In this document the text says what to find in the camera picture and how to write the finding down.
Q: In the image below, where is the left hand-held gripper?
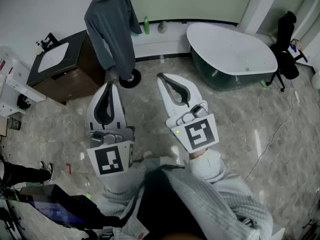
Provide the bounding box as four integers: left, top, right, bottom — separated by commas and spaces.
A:
85, 81, 136, 177

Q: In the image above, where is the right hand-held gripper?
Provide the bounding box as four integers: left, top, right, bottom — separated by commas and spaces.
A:
156, 72, 220, 154

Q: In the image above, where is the black coat rack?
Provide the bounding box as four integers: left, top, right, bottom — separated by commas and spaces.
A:
90, 0, 142, 89

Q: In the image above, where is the grey long-sleeved clothing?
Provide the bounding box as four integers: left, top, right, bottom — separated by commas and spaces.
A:
83, 0, 143, 81

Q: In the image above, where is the person's left forearm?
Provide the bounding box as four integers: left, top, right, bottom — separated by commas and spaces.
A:
96, 162, 151, 217

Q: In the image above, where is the person's right forearm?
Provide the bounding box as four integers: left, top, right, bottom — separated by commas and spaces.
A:
172, 148, 274, 240

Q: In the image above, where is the dark wooden vanity cabinet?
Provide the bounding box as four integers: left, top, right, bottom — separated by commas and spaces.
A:
26, 29, 106, 106

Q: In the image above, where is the white freestanding bathtub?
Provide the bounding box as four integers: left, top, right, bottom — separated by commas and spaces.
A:
186, 21, 279, 92

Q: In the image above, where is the grey round vase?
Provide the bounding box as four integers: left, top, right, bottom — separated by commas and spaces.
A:
157, 20, 168, 34

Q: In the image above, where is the white sink basin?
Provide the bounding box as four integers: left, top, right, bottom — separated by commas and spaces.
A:
37, 41, 70, 74

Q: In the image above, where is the green bottle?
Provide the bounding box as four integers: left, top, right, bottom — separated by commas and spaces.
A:
143, 15, 151, 35

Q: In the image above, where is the black bag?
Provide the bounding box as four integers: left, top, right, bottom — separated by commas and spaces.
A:
16, 93, 32, 111

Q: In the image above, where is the black faucet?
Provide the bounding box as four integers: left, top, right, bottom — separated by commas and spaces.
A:
40, 32, 60, 52

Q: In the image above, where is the white shelf unit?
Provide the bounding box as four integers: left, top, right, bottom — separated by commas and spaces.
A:
0, 45, 47, 119

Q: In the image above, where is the black monitor screen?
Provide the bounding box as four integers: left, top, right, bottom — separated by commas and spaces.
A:
18, 183, 105, 230

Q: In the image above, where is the black office chair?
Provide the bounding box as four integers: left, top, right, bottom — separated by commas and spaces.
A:
265, 10, 309, 93

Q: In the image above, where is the wire basket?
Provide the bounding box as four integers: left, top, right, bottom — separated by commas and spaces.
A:
7, 117, 22, 131

